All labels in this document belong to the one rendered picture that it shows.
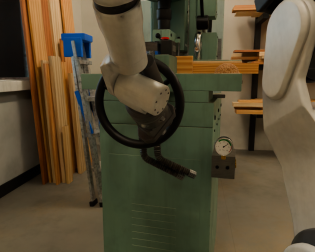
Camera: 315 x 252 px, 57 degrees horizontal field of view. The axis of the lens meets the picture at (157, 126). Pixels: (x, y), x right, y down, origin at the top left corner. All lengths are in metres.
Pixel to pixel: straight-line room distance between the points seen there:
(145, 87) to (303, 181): 0.31
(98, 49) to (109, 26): 3.32
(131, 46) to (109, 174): 0.78
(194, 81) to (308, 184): 0.65
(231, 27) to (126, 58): 3.15
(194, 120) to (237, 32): 2.64
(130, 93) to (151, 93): 0.04
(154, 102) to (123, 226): 0.79
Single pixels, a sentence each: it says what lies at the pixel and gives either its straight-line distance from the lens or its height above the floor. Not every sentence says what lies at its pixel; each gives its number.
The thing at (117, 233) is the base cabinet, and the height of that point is 0.25.
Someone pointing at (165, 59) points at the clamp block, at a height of 0.94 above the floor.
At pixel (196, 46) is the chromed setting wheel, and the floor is 1.01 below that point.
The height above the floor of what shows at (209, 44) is 1.03.
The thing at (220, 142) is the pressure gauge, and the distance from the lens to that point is 0.99.
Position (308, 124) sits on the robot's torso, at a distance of 0.44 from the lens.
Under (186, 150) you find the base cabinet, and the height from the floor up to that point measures 0.62.
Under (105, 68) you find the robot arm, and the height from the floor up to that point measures 0.91.
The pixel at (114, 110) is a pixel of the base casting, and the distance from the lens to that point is 1.13.
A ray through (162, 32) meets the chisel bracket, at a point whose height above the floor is 1.06.
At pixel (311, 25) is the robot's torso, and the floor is 0.96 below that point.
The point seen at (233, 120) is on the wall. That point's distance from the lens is 3.63.
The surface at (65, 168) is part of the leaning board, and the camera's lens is 2.59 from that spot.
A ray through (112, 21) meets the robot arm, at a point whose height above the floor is 0.97.
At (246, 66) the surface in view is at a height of 0.93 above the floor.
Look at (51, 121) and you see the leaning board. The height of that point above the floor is 0.53.
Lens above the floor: 0.89
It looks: 10 degrees down
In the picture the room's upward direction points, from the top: straight up
